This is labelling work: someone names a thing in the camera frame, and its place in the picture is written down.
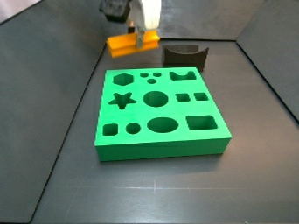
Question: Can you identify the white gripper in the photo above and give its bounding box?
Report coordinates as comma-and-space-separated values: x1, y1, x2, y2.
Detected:
128, 0, 162, 49

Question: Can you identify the yellow star-profile bar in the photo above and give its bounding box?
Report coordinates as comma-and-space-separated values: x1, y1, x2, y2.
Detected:
107, 31, 161, 58

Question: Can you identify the black curved fixture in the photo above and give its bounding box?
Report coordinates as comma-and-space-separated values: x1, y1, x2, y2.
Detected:
163, 45, 210, 72

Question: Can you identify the green foam shape-sorter block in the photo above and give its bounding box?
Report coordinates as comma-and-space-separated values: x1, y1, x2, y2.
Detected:
95, 67, 231, 161

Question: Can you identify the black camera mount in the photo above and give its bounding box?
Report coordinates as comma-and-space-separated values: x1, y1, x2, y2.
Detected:
99, 0, 131, 23

